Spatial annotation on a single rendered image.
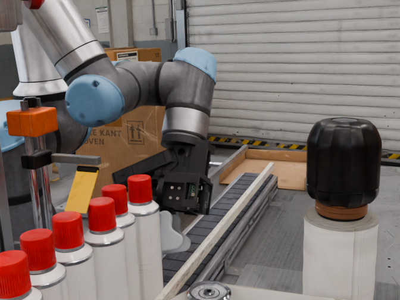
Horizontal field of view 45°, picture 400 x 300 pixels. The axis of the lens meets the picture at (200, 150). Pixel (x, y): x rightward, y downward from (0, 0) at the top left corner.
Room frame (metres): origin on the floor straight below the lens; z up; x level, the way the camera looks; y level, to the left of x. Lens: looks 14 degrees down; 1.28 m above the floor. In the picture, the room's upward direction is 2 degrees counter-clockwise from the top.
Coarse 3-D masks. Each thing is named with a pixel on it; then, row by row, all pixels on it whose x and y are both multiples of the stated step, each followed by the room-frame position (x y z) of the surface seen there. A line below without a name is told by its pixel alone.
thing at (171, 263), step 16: (256, 176) 1.31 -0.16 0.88; (272, 176) 1.31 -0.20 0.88; (240, 192) 1.17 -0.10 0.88; (256, 192) 1.17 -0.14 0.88; (224, 208) 1.06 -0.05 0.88; (208, 224) 0.97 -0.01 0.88; (192, 240) 0.89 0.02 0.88; (176, 256) 0.82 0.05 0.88; (208, 256) 0.82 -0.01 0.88; (176, 272) 0.76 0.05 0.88
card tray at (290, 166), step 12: (240, 156) 1.62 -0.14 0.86; (252, 156) 1.67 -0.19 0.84; (264, 156) 1.65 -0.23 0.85; (276, 156) 1.64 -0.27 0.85; (288, 156) 1.62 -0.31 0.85; (300, 156) 1.61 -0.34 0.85; (228, 168) 1.48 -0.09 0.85; (240, 168) 1.55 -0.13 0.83; (252, 168) 1.55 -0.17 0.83; (264, 168) 1.54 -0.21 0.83; (276, 168) 1.54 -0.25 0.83; (288, 168) 1.53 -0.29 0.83; (300, 168) 1.53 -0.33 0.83; (228, 180) 1.42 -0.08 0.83; (288, 180) 1.40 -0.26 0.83; (300, 180) 1.40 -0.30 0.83
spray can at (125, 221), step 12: (108, 192) 0.59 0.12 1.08; (120, 192) 0.60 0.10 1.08; (120, 204) 0.59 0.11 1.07; (120, 216) 0.60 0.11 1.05; (132, 216) 0.61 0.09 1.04; (120, 228) 0.58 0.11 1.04; (132, 228) 0.60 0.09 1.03; (132, 240) 0.59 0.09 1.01; (132, 252) 0.59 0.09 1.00; (132, 264) 0.59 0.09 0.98; (132, 276) 0.59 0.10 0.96; (132, 288) 0.59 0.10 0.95
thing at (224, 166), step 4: (240, 148) 1.31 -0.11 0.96; (244, 148) 1.31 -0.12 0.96; (236, 152) 1.26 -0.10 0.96; (240, 152) 1.28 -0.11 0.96; (244, 152) 1.31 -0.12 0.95; (232, 156) 1.23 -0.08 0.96; (236, 156) 1.24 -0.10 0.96; (228, 160) 1.18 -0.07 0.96; (232, 160) 1.20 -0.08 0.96; (224, 164) 1.15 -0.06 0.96; (228, 164) 1.17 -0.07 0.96; (216, 168) 1.11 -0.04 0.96; (220, 168) 1.11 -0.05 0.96; (224, 168) 1.14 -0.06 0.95; (212, 172) 1.08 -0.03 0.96; (216, 172) 1.08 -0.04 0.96; (220, 172) 1.11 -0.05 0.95; (208, 176) 1.05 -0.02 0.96; (212, 176) 1.06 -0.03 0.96; (216, 176) 1.08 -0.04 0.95; (212, 180) 1.06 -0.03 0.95; (176, 212) 0.86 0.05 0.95
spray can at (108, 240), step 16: (96, 208) 0.54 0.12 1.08; (112, 208) 0.55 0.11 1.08; (96, 224) 0.54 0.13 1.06; (112, 224) 0.55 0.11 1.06; (96, 240) 0.53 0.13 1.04; (112, 240) 0.54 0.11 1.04; (96, 256) 0.53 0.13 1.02; (112, 256) 0.53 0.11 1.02; (96, 272) 0.53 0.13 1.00; (112, 272) 0.53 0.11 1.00; (96, 288) 0.53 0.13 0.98; (112, 288) 0.53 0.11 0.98; (128, 288) 0.56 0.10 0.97
